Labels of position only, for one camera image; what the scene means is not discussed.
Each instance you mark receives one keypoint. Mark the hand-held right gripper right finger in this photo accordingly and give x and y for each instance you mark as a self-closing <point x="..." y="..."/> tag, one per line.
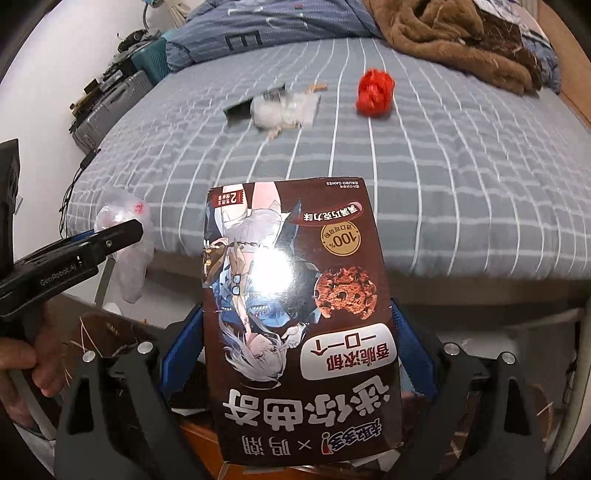
<point x="413" y="360"/>

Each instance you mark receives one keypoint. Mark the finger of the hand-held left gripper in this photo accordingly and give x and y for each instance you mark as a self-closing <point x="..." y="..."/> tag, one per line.
<point x="111" y="242"/>

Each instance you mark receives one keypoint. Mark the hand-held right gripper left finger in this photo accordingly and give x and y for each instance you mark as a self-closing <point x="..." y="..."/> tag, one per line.
<point x="180" y="350"/>

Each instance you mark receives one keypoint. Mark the clear plastic bag red print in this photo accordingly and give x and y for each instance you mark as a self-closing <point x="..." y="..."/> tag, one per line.
<point x="134" y="258"/>

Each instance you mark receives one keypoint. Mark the dark brown cookie box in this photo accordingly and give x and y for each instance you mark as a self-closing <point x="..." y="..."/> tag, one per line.
<point x="295" y="323"/>

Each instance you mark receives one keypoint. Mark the person's left hand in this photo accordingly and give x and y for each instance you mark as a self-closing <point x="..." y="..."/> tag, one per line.
<point x="27" y="374"/>

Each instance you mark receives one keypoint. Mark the dark brown printed cloth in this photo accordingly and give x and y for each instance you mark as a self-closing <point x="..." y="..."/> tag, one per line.
<point x="120" y="332"/>
<point x="517" y="55"/>

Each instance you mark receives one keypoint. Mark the orange wooden board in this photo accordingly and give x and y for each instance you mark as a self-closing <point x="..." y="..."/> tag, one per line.
<point x="201" y="436"/>

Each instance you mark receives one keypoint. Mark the grey suitcase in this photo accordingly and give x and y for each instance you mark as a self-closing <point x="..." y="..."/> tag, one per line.
<point x="115" y="101"/>

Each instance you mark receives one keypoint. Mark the pile of dark clutter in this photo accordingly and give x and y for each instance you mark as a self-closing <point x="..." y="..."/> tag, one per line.
<point x="99" y="85"/>

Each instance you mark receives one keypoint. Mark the grey checked bed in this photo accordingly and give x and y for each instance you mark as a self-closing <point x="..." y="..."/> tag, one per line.
<point x="438" y="184"/>

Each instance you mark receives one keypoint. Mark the teal suitcase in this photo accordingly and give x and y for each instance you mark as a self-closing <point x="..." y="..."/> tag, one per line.
<point x="152" y="62"/>

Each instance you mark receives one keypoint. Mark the black foil wrapper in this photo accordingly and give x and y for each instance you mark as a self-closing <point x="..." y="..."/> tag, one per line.
<point x="240" y="107"/>

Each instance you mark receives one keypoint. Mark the clear plastic bag white label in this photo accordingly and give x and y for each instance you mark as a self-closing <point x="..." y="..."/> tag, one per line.
<point x="281" y="113"/>

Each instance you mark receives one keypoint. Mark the blue desk lamp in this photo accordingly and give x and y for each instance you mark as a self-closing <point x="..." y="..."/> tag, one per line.
<point x="147" y="14"/>

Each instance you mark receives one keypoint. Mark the beige curtain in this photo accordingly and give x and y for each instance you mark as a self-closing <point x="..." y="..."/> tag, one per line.
<point x="178" y="9"/>

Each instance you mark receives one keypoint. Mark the brown paper tag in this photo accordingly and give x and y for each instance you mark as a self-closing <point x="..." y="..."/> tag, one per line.
<point x="318" y="86"/>

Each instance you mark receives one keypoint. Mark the blue striped duvet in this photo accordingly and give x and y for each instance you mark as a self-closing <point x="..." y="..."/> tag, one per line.
<point x="277" y="27"/>

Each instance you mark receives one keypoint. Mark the brown fleece blanket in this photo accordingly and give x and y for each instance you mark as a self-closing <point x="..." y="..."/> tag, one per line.
<point x="438" y="32"/>

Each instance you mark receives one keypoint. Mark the wooden headboard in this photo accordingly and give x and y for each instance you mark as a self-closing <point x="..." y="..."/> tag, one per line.
<point x="572" y="69"/>

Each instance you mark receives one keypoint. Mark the blue white patterned pillow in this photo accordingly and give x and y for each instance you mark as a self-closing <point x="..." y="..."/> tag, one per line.
<point x="547" y="55"/>

